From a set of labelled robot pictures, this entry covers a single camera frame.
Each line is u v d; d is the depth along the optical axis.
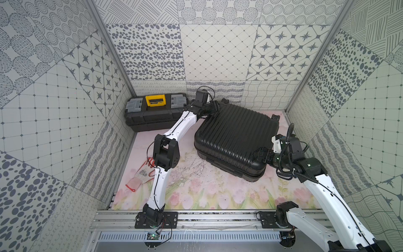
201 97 0.75
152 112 0.97
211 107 0.86
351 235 0.38
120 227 0.73
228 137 0.98
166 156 0.58
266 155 0.65
